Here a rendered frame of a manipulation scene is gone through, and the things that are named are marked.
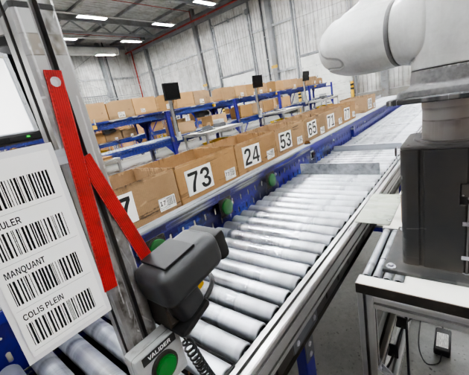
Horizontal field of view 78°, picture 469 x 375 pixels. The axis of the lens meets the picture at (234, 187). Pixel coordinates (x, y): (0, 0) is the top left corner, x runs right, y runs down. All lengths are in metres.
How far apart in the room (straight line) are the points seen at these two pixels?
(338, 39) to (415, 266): 0.62
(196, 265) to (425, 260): 0.66
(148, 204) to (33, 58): 0.83
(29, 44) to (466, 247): 0.88
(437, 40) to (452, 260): 0.50
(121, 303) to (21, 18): 0.31
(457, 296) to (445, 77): 0.48
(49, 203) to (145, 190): 0.79
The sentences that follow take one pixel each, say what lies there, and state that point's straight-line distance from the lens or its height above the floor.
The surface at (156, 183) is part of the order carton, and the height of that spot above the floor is 1.02.
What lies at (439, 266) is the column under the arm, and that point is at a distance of 0.90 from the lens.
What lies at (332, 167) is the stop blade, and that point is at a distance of 1.79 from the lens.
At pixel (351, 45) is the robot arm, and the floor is 1.33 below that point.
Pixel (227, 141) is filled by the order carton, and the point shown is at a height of 1.02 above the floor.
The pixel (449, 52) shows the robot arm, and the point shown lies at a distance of 0.78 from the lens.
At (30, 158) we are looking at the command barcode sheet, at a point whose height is 1.23.
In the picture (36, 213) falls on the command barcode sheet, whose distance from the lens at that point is 0.33.
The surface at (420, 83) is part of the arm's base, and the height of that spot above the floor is 1.21.
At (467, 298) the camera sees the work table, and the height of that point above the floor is 0.75.
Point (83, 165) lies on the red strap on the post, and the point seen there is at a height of 1.21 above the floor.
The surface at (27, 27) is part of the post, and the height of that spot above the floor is 1.35.
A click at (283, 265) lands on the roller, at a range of 0.94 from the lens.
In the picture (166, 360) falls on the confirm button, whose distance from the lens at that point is 0.43.
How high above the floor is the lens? 1.25
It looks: 16 degrees down
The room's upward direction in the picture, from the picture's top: 11 degrees counter-clockwise
